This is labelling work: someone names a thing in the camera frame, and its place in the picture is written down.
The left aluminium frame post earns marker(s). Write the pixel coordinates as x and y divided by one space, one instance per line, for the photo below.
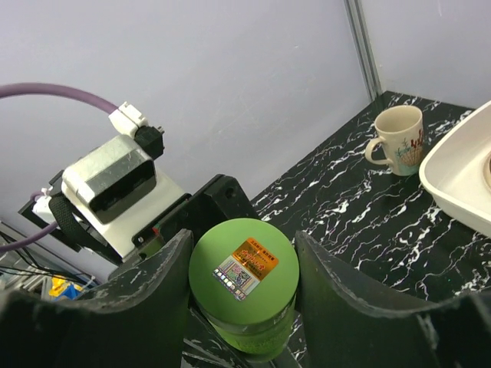
363 47

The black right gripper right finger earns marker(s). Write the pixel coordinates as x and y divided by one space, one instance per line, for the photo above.
352 320

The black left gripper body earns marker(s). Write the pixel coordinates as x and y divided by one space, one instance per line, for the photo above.
220 200

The green pill bottle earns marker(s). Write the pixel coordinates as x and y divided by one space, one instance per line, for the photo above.
262 341

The white rectangular basin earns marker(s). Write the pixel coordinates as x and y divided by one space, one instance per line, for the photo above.
456 171

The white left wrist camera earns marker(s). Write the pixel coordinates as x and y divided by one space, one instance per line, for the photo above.
107 199

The beige floral mug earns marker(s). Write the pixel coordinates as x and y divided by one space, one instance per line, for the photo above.
399 142

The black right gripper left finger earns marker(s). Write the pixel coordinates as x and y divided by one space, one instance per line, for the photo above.
137 319

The green bottle cap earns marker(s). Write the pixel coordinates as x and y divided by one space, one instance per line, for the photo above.
243 272

